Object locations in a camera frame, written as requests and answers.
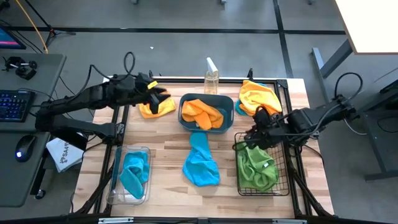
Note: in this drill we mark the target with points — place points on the orange microfiber towel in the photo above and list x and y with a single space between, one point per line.
258 96
168 109
202 115

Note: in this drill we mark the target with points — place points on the black caster wheel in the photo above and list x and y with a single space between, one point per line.
39 194

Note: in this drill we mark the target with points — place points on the black aluminium table frame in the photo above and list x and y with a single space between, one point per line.
230 81

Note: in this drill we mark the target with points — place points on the black tripod leg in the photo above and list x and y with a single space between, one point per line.
46 23

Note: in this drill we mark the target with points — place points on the clear spray bottle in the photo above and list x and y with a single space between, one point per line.
211 81

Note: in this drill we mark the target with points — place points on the yellow tape tag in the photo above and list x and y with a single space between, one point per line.
152 85

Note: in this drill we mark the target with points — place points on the white printed bag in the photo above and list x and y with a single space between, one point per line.
63 155

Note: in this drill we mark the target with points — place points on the backlit black keyboard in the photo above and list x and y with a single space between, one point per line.
14 105

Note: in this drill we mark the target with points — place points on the grey table leg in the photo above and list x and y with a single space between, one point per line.
325 81

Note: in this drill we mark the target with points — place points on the black computer mouse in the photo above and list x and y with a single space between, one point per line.
25 148

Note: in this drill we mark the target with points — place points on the blue microfiber towel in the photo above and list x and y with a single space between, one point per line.
200 165
135 174
240 109

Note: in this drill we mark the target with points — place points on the silver metal bracket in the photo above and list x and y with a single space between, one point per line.
115 220
289 221

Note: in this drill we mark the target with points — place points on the blue-grey plastic basket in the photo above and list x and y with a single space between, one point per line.
227 107

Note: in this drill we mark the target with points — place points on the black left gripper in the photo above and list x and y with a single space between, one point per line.
144 90

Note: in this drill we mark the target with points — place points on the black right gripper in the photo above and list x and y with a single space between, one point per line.
267 127

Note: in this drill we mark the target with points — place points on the dark grey side desk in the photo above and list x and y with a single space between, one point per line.
18 183

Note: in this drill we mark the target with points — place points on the black clamp mount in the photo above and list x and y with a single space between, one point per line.
21 70

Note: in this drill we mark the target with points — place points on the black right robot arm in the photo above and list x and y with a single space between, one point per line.
311 119

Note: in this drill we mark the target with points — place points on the white table top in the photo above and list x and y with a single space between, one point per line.
370 25

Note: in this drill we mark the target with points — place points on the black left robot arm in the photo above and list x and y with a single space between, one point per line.
93 93

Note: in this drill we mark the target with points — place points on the clear plastic bin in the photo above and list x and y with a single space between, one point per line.
115 197

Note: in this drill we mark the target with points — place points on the computer monitor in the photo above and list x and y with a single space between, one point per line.
7 39

